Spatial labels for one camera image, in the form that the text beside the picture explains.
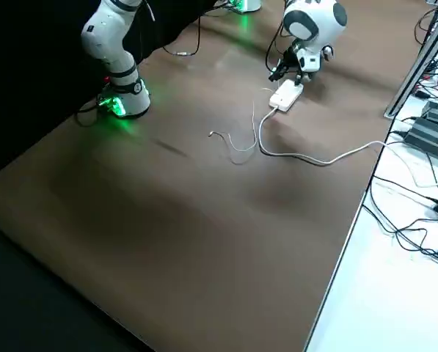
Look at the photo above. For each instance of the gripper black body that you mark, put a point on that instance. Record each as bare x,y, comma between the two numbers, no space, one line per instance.
292,55

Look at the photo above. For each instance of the white power strip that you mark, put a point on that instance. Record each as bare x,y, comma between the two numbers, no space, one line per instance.
282,97

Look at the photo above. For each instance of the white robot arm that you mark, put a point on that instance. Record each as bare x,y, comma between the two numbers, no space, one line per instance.
314,18
105,33

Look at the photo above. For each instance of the large dark grey power supply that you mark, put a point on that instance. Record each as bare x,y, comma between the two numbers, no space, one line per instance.
427,135

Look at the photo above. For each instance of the black backdrop curtain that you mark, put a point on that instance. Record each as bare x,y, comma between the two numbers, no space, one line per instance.
20,73

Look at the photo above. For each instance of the aluminium camera post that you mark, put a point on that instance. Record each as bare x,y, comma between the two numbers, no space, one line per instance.
413,73

